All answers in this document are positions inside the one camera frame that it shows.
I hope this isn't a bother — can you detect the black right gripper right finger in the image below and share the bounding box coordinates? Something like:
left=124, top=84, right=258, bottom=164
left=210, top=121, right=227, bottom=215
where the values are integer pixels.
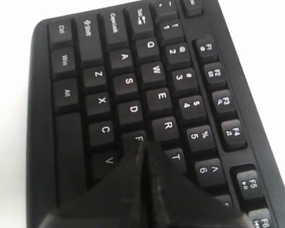
left=145, top=142, right=253, bottom=228

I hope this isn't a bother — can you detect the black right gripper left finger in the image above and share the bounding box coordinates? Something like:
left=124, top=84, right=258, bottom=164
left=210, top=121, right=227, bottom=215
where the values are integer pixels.
left=39, top=141, right=146, bottom=228

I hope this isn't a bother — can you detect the black acer keyboard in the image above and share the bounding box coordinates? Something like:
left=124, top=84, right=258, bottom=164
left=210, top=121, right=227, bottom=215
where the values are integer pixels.
left=26, top=0, right=285, bottom=228

